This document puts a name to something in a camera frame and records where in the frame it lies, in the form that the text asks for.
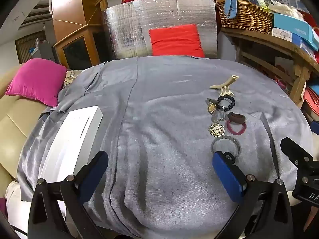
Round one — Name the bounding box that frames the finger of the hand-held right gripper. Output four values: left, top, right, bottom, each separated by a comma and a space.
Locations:
280, 137, 314, 166

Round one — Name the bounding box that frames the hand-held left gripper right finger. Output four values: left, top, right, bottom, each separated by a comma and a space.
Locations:
212, 151, 294, 239

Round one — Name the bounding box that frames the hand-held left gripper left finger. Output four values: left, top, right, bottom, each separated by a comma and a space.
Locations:
28, 150, 109, 239

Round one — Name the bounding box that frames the small black hair tie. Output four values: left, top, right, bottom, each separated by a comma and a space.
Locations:
223, 151, 236, 163

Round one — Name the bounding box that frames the gold flower brooch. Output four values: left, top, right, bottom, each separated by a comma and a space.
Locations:
208, 123, 226, 137

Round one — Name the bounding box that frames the cream hair claw clip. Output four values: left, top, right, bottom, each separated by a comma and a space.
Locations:
210, 75, 240, 97

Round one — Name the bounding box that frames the clear bangle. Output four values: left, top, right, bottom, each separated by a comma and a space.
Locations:
211, 136, 242, 156

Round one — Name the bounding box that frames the pink bag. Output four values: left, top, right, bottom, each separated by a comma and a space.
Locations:
303, 87, 319, 116

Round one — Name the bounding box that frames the grey cloth cover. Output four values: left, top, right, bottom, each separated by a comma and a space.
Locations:
17, 56, 313, 239

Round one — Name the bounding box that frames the beige leather sofa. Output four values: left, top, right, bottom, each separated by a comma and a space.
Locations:
0, 63, 63, 200

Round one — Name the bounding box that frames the magenta cloth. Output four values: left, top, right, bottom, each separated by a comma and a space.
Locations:
0, 197, 8, 219

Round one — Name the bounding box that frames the beige patterned cloth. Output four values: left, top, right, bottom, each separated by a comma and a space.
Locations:
63, 69, 81, 89

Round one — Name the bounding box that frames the wooden shelf table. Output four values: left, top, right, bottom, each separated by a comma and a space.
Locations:
221, 27, 319, 109

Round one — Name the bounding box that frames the magenta cushion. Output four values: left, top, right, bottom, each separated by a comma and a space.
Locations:
5, 58, 67, 107

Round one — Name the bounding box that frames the white printed box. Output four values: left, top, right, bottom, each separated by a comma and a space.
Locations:
272, 28, 293, 41

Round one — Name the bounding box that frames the blue cardboard box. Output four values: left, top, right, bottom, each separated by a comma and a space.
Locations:
273, 13, 319, 51

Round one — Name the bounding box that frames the red square cushion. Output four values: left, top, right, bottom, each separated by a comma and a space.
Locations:
149, 24, 205, 58

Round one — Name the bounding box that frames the wicker basket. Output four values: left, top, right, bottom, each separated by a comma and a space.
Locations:
216, 0, 275, 35

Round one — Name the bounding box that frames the silver foil panel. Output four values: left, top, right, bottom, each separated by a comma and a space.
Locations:
102, 0, 218, 61

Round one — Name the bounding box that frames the maroon hair tie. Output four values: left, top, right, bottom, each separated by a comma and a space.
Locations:
226, 119, 247, 135

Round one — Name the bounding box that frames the brown hair tie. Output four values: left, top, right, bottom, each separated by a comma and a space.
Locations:
227, 113, 245, 124

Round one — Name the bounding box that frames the black spiral hair tie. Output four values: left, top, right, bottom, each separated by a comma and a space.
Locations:
216, 96, 236, 111

